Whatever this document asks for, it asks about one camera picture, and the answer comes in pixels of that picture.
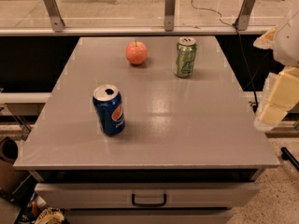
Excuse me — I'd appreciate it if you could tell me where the grey cabinet drawer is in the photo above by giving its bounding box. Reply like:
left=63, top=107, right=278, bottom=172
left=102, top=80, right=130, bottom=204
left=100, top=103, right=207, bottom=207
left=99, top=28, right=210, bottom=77
left=36, top=183, right=259, bottom=209

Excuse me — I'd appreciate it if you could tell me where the middle metal bracket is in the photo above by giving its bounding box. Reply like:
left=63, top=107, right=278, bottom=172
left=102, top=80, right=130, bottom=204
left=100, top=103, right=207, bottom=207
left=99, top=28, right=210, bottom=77
left=164, top=0, right=176, bottom=32

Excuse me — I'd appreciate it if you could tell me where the right metal bracket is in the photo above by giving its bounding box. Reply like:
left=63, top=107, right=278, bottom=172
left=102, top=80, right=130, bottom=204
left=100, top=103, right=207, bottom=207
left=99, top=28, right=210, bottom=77
left=234, top=0, right=256, bottom=31

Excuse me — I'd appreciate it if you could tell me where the green soda can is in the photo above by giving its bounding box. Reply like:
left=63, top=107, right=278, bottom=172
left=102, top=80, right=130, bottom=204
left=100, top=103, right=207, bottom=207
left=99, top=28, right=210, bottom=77
left=175, top=36, right=197, bottom=77

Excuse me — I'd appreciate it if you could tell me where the left metal bracket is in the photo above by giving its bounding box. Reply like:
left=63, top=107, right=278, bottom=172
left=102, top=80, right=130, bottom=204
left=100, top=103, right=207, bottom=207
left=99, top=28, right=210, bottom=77
left=43, top=0, right=64, bottom=32

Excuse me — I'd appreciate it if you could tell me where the metal bracket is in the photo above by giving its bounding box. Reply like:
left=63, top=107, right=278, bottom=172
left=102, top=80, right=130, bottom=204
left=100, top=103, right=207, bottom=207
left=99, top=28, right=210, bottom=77
left=43, top=0, right=64, bottom=32
left=164, top=0, right=176, bottom=32
left=234, top=0, right=256, bottom=31

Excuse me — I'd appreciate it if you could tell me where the blue Pepsi can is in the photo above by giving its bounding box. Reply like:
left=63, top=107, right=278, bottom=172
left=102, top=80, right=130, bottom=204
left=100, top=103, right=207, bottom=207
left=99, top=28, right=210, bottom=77
left=93, top=84, right=125, bottom=136

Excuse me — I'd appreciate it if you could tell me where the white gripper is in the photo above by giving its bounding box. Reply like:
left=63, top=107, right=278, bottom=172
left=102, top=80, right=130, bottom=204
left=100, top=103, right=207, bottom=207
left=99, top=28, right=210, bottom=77
left=253, top=7, right=299, bottom=132

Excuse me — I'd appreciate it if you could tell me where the red apple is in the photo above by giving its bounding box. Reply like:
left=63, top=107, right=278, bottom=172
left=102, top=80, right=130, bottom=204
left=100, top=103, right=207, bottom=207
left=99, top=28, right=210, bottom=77
left=126, top=41, right=149, bottom=65

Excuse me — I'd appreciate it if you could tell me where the black floor bar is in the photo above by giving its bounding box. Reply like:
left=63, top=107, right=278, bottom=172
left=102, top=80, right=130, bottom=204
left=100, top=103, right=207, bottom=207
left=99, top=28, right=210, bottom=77
left=280, top=147, right=299, bottom=172

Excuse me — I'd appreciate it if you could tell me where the black drawer handle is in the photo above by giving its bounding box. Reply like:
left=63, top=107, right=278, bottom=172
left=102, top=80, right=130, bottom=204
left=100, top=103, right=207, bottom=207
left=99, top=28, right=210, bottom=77
left=131, top=194, right=167, bottom=208

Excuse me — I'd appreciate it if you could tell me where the yellow snack bag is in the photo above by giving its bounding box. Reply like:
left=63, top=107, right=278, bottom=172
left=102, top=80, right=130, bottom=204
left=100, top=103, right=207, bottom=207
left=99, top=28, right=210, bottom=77
left=35, top=208, right=65, bottom=224

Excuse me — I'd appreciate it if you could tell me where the black cable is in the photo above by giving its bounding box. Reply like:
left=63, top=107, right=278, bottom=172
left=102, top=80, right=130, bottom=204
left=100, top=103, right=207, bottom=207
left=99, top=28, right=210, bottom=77
left=187, top=0, right=260, bottom=110

